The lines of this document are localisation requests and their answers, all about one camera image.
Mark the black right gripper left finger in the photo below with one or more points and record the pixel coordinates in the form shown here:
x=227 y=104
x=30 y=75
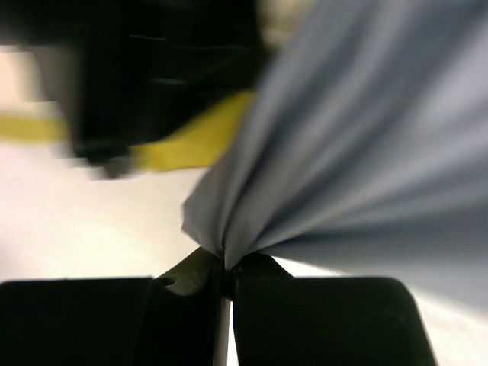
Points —
x=177 y=318

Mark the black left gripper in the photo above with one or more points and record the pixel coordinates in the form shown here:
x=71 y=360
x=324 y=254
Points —
x=125 y=73

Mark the cream and yellow pillow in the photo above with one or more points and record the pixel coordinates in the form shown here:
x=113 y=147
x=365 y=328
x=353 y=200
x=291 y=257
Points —
x=197 y=144

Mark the grey fabric pillowcase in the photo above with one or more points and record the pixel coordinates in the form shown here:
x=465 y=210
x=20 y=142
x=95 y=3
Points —
x=365 y=150

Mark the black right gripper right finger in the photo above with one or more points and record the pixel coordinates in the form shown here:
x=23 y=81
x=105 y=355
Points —
x=282 y=320

